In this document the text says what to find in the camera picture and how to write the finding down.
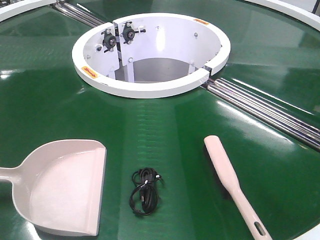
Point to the pink hand brush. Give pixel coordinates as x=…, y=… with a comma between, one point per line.
x=229, y=180

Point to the pink plastic dustpan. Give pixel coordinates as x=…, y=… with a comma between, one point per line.
x=58, y=187

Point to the green conveyor belt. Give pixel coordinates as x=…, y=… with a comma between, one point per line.
x=159, y=183

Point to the right black bearing unit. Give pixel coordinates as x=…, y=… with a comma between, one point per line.
x=129, y=32

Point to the black bearing unit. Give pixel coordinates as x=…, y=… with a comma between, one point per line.
x=129, y=32
x=109, y=40

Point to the left black bearing unit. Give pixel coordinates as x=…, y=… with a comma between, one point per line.
x=109, y=40

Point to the top-left steel roller set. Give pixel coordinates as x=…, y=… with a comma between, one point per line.
x=77, y=13

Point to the white outer rim right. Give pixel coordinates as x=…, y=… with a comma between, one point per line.
x=302, y=10

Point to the white rim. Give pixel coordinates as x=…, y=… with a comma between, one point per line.
x=302, y=10
x=22, y=6

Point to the white outer rim left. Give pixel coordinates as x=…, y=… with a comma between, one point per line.
x=22, y=6

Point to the white central ring housing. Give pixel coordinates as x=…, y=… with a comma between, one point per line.
x=177, y=54

